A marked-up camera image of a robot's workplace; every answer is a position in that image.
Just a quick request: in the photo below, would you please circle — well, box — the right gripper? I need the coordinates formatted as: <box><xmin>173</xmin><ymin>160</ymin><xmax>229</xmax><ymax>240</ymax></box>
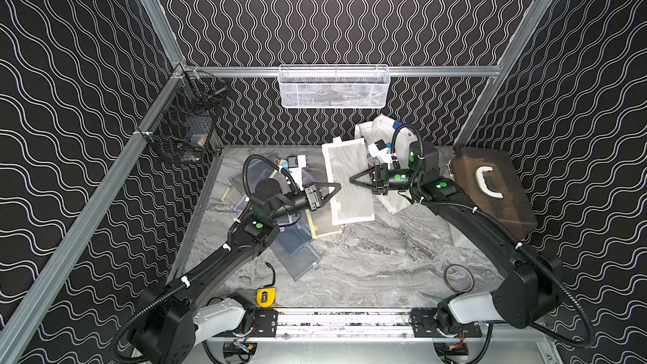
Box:
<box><xmin>349</xmin><ymin>166</ymin><xmax>423</xmax><ymax>194</ymax></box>

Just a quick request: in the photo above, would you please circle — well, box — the yellow trim mesh pouch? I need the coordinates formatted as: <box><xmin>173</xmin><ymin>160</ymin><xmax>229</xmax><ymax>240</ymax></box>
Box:
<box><xmin>322</xmin><ymin>138</ymin><xmax>375</xmax><ymax>226</ymax></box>

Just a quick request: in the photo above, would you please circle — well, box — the white canvas tote bag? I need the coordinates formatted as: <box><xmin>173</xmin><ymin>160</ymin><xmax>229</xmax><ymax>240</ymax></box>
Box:
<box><xmin>354</xmin><ymin>115</ymin><xmax>417</xmax><ymax>214</ymax></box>

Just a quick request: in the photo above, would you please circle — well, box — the grey blue mesh pouch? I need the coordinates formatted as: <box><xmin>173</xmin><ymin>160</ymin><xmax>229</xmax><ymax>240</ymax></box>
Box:
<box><xmin>271</xmin><ymin>229</ymin><xmax>322</xmax><ymax>281</ymax></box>

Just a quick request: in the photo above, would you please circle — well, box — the purple trim mesh pouch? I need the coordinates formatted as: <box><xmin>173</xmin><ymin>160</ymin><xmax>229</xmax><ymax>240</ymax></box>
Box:
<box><xmin>227</xmin><ymin>154</ymin><xmax>309</xmax><ymax>242</ymax></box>

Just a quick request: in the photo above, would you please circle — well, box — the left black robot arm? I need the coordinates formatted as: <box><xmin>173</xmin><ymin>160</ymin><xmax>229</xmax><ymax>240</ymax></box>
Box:
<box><xmin>109</xmin><ymin>154</ymin><xmax>342</xmax><ymax>363</ymax></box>

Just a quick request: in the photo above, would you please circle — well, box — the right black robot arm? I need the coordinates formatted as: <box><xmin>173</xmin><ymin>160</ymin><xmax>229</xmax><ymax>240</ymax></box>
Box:
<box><xmin>350</xmin><ymin>138</ymin><xmax>595</xmax><ymax>348</ymax></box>

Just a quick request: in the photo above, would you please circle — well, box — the brown lid storage box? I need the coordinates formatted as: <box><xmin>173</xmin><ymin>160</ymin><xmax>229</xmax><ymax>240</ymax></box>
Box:
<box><xmin>449</xmin><ymin>148</ymin><xmax>537</xmax><ymax>239</ymax></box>

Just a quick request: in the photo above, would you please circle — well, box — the yellow tape measure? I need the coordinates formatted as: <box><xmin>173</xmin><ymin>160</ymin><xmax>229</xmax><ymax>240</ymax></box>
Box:
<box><xmin>256</xmin><ymin>262</ymin><xmax>276</xmax><ymax>308</ymax></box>

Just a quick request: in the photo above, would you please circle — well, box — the white wire mesh basket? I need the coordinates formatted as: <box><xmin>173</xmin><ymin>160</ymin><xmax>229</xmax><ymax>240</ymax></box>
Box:
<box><xmin>277</xmin><ymin>65</ymin><xmax>391</xmax><ymax>109</ymax></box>

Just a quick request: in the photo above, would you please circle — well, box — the brown tape roll ring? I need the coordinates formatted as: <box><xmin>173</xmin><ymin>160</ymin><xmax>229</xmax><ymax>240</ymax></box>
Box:
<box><xmin>443</xmin><ymin>264</ymin><xmax>476</xmax><ymax>295</ymax></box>

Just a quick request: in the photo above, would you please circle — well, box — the black wire basket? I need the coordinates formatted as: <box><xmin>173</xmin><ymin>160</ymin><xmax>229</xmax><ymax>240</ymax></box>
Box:
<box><xmin>146</xmin><ymin>71</ymin><xmax>229</xmax><ymax>165</ymax></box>

